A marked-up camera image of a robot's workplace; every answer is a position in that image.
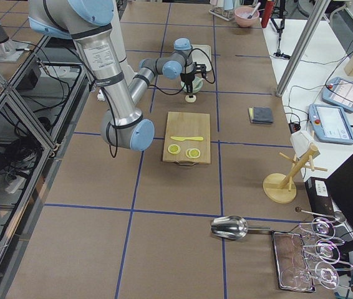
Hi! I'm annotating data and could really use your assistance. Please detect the light green bowl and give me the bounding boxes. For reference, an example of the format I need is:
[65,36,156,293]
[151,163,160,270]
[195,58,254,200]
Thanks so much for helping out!
[180,77,203,94]

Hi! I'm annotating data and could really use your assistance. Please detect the yellow plastic knife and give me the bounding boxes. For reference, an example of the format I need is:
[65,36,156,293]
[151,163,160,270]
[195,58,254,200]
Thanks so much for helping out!
[170,136,204,141]

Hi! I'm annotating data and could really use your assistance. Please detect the white bear serving tray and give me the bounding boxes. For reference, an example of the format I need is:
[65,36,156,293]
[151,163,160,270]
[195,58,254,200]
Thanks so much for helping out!
[191,44,211,65]

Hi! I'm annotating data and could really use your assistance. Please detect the folded grey yellow cloth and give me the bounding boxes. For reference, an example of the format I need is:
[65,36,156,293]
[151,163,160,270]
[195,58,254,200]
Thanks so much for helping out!
[248,107,274,125]

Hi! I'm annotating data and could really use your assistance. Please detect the far teach pendant tablet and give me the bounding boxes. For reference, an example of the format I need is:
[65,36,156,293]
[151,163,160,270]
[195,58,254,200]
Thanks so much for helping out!
[322,77,353,113]

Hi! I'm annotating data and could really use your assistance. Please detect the red cylinder bottle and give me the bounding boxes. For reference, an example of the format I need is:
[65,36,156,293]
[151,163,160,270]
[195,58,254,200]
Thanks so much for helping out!
[261,0,274,28]

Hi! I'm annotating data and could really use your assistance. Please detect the upper lemon slice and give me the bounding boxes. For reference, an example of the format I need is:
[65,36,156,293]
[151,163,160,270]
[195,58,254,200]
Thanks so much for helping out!
[186,148,201,159]

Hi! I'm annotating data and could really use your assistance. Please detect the white paper box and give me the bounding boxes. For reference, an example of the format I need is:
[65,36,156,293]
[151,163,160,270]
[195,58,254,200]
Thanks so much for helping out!
[290,130,314,158]

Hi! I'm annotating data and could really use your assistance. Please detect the metal ice scoop handle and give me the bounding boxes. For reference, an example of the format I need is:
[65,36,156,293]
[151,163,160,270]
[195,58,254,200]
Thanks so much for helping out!
[248,2,261,19]

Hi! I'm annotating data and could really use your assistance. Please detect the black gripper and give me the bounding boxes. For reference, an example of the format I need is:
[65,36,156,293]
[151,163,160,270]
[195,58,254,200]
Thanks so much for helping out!
[180,72,195,94]

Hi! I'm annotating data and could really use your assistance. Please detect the wine glass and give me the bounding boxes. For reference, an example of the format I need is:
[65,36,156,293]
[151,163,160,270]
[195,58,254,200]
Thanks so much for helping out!
[299,217,336,239]
[303,240,341,264]
[278,262,353,293]

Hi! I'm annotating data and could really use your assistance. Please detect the wooden mug tree stand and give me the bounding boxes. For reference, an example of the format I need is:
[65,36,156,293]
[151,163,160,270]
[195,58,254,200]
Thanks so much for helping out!
[263,143,327,204]

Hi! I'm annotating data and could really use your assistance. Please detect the wine glass near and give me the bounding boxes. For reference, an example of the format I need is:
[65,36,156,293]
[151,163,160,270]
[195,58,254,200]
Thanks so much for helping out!
[278,262,353,293]

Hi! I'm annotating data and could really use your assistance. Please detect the lemon slice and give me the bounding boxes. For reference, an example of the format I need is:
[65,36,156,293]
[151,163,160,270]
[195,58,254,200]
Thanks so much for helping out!
[167,144,181,154]
[186,148,201,159]

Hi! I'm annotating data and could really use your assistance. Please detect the teach pendant tablet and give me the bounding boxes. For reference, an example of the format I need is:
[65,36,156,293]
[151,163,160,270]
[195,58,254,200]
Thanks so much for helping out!
[322,77,353,113]
[308,104,353,145]

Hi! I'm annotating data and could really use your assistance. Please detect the black tripod stick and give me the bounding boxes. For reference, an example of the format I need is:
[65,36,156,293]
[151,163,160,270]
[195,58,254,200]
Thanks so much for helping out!
[271,0,291,60]

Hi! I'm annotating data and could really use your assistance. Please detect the lower lemon slice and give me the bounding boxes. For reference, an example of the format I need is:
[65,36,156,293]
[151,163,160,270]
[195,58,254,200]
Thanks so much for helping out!
[167,144,181,154]

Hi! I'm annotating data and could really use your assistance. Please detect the wine glass far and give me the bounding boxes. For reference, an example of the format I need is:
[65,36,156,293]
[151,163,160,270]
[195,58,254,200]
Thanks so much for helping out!
[299,217,336,239]

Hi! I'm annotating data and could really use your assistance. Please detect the pink bowl with ice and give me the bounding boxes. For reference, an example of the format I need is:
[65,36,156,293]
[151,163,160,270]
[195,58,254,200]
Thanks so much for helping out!
[234,6,259,28]

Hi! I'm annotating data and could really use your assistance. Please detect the white steamed bun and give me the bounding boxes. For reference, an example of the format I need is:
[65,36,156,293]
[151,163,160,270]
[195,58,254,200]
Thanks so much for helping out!
[185,95,196,103]

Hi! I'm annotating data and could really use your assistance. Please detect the wine glass middle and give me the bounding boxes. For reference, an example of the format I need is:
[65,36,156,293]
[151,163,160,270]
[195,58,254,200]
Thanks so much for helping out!
[303,240,341,264]

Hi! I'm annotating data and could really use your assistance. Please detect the dark tray with glasses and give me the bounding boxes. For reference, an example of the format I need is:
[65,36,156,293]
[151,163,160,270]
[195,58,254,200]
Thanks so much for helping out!
[271,231,316,293]

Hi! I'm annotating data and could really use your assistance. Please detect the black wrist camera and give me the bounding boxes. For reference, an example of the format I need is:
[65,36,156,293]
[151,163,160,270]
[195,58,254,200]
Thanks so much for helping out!
[193,62,207,78]

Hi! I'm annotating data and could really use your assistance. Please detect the aluminium frame post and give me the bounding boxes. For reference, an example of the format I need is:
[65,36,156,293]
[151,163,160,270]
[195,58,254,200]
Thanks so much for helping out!
[276,0,330,97]

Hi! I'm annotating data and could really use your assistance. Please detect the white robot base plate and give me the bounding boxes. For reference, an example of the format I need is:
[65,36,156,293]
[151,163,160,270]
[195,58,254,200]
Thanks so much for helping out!
[95,1,137,88]

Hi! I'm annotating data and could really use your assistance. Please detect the near teach pendant tablet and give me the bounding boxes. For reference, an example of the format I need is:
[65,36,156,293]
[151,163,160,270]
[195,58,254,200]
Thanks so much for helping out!
[308,104,353,145]

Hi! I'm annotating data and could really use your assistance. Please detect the bamboo cutting board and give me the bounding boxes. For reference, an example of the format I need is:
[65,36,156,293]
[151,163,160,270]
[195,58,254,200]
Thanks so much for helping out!
[162,112,211,165]

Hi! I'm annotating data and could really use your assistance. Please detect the metal scoop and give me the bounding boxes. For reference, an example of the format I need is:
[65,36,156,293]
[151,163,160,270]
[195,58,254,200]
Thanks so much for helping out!
[211,216,272,240]

